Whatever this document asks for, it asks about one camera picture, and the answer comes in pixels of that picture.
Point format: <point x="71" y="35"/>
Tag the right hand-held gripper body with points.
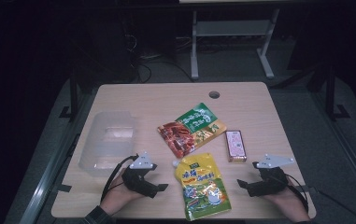
<point x="270" y="183"/>

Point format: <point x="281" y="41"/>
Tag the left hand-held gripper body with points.
<point x="141" y="182"/>

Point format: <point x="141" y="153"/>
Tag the small pink box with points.
<point x="235" y="145"/>

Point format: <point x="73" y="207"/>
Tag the yellow spout pouch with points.
<point x="202" y="188"/>

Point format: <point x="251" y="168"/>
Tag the clear plastic container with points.
<point x="108" y="143"/>

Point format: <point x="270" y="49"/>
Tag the black tape piece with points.
<point x="309" y="188"/>
<point x="64" y="188"/>

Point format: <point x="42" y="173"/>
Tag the red and green seasoning packet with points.
<point x="191" y="130"/>

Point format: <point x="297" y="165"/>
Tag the black metal stand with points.
<point x="73" y="99"/>
<point x="331" y="93"/>

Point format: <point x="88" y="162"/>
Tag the grey metal rail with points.
<point x="350" y="155"/>
<point x="52" y="169"/>

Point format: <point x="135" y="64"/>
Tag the white metal frame table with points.
<point x="231" y="28"/>

